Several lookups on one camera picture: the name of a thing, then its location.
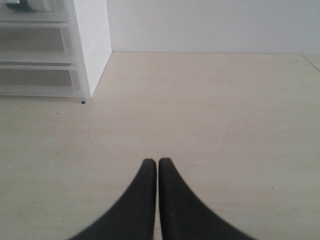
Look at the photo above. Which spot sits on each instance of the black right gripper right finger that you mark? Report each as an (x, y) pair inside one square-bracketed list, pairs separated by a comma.
[(183, 216)]

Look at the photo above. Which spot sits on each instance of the clear bottom wide drawer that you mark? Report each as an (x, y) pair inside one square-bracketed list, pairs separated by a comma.
[(53, 81)]

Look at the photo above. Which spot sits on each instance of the white bottle teal label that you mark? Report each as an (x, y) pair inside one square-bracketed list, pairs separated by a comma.
[(30, 5)]

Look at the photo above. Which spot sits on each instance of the clear wide drawer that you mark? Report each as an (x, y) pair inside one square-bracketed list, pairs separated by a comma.
[(22, 44), (53, 81)]

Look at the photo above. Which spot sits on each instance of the white plastic drawer cabinet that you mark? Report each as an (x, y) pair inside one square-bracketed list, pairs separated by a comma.
[(90, 25)]

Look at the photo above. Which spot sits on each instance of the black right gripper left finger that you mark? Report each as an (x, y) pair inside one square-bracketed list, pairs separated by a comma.
[(132, 216)]

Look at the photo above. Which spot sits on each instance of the clear middle wide drawer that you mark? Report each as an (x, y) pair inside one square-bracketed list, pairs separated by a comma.
[(22, 44)]

